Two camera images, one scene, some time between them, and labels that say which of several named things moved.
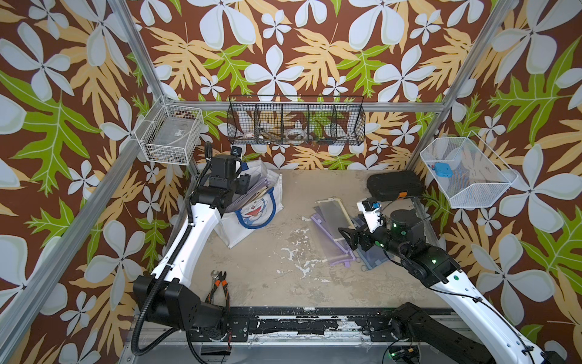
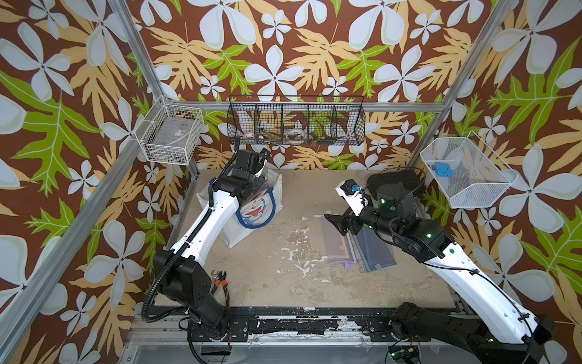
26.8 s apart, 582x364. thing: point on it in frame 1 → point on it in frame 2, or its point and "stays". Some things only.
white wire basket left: [170, 133] stays
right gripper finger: [351, 235] → [340, 223]
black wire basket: [295, 120] stays
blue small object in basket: [443, 169] stays
